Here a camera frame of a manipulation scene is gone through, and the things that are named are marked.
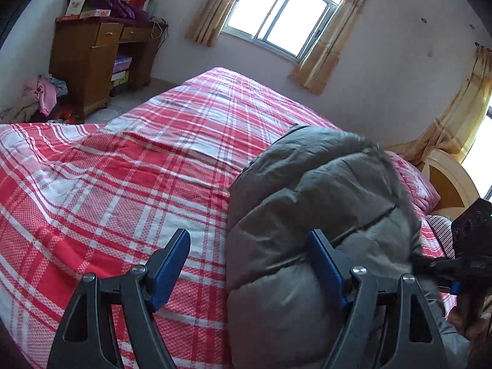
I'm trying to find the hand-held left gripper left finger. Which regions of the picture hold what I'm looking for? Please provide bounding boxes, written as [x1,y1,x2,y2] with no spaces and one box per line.
[47,228,192,369]

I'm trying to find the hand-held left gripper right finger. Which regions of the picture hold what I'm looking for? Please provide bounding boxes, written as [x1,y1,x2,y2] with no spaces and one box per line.
[307,229,448,369]

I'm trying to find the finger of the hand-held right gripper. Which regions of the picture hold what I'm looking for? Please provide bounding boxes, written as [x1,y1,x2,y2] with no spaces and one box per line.
[411,254,462,296]

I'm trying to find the grey down jacket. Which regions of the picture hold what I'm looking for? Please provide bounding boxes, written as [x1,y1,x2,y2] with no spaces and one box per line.
[225,125,471,369]

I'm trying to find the person's right hand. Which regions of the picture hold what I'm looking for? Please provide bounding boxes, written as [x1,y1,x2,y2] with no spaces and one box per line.
[448,304,492,341]

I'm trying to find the striped pillow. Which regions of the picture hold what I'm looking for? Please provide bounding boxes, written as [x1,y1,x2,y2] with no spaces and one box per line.
[426,214,458,258]

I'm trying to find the wooden headboard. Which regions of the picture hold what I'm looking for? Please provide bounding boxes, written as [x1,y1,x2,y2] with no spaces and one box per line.
[384,142,489,216]

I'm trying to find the pink quilt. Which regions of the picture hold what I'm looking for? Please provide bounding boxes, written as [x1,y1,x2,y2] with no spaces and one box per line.
[384,151,441,212]

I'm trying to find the bright side window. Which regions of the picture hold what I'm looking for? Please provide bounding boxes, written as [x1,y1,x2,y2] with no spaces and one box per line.
[461,104,492,200]

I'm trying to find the red plaid bed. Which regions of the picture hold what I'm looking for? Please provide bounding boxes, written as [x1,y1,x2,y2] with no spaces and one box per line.
[0,67,462,369]

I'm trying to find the long yellow curtain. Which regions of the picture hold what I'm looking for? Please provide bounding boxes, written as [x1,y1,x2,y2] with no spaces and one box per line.
[400,44,492,164]

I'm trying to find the red floor clutter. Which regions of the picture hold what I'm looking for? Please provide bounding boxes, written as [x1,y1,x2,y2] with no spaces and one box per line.
[58,105,81,124]

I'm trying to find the blue garment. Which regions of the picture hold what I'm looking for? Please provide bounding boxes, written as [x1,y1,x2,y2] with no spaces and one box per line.
[48,76,69,97]

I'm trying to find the pink garment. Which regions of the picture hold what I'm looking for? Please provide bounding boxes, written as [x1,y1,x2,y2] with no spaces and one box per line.
[25,77,58,116]

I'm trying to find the wooden desk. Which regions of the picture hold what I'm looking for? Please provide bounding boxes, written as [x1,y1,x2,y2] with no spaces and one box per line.
[49,17,169,121]

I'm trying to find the beige garment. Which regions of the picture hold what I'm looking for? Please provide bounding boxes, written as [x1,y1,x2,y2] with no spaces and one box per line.
[0,96,41,121]

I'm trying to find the short beige curtain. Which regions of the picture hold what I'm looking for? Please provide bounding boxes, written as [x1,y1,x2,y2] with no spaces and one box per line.
[185,0,254,49]
[288,0,379,97]

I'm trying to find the sliding window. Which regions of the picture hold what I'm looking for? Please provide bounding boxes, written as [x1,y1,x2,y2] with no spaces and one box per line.
[219,0,354,62]

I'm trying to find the white picture box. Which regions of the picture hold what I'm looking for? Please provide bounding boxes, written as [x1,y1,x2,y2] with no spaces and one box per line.
[65,0,91,17]

